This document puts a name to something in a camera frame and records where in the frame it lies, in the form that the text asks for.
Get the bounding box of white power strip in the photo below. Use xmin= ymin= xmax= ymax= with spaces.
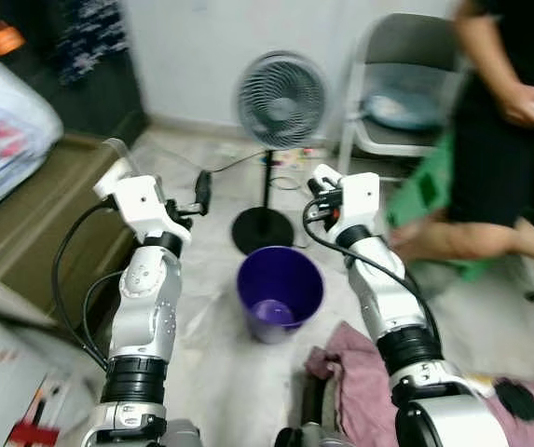
xmin=267 ymin=147 xmax=328 ymax=173

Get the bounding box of green plastic stool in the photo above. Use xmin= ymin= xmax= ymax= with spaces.
xmin=385 ymin=130 xmax=491 ymax=280

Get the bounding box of purple plastic bin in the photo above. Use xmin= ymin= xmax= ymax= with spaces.
xmin=237 ymin=245 xmax=325 ymax=345

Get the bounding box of grey standing fan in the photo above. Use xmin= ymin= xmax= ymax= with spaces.
xmin=232 ymin=51 xmax=330 ymax=256

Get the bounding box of olive brown storage box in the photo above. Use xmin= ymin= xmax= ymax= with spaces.
xmin=0 ymin=135 xmax=146 ymax=308

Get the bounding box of black cabinet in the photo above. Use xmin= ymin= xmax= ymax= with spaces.
xmin=6 ymin=0 xmax=148 ymax=141

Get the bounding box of grey folding chair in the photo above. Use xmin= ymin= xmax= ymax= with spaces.
xmin=336 ymin=11 xmax=477 ymax=178

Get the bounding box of person in black clothes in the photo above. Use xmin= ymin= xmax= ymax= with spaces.
xmin=392 ymin=0 xmax=534 ymax=266

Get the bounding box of purple cartoon print blanket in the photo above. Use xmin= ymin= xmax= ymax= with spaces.
xmin=306 ymin=321 xmax=534 ymax=447

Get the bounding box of dark floral cloth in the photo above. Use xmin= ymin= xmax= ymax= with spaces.
xmin=57 ymin=0 xmax=128 ymax=85

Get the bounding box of white printed plastic bag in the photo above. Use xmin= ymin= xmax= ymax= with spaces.
xmin=0 ymin=56 xmax=64 ymax=223

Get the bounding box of grey robot right leg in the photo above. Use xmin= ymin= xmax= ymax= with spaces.
xmin=281 ymin=424 xmax=342 ymax=447

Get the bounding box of small orange bag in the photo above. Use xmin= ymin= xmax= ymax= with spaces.
xmin=0 ymin=23 xmax=25 ymax=57

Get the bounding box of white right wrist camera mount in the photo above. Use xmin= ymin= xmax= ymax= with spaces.
xmin=313 ymin=166 xmax=381 ymax=238

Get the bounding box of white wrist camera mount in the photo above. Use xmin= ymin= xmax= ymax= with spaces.
xmin=94 ymin=168 xmax=193 ymax=245
xmin=313 ymin=166 xmax=381 ymax=238

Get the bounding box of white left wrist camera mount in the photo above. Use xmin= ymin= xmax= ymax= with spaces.
xmin=94 ymin=168 xmax=193 ymax=245

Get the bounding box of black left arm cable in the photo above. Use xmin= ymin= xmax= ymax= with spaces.
xmin=50 ymin=203 xmax=128 ymax=372

